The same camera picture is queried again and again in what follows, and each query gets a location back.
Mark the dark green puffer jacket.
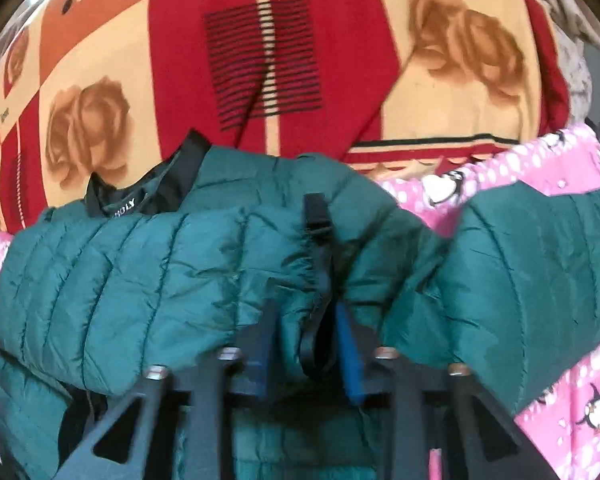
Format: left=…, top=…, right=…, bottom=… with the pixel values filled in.
left=0, top=129, right=600, bottom=480

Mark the pink penguin quilt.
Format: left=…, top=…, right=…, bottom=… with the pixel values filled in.
left=0, top=122, right=600, bottom=480

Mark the floral bed sheet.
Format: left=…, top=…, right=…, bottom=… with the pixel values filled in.
left=539, top=0, right=600, bottom=125

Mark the red orange rose blanket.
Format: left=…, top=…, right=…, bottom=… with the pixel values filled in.
left=0, top=0, right=569, bottom=232

